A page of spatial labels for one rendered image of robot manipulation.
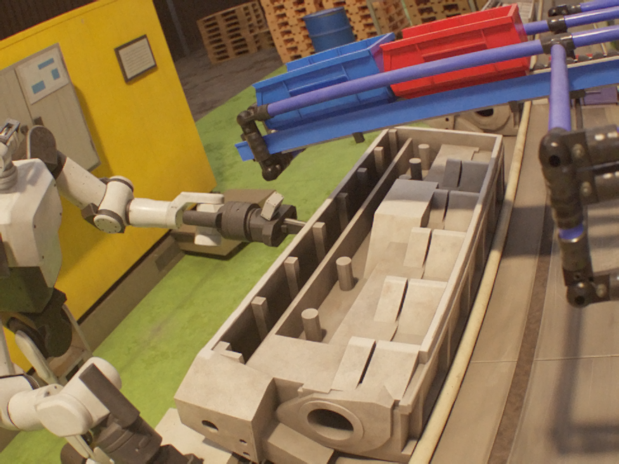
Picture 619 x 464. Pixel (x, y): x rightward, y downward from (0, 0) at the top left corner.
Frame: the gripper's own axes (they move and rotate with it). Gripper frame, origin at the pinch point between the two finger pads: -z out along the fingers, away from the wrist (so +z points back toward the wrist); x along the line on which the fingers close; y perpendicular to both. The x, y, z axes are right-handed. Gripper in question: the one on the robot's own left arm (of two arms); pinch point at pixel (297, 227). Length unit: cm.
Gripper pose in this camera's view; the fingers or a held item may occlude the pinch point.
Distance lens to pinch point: 133.8
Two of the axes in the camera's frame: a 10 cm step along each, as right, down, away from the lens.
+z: -8.9, -0.9, 4.4
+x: -4.2, 5.1, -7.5
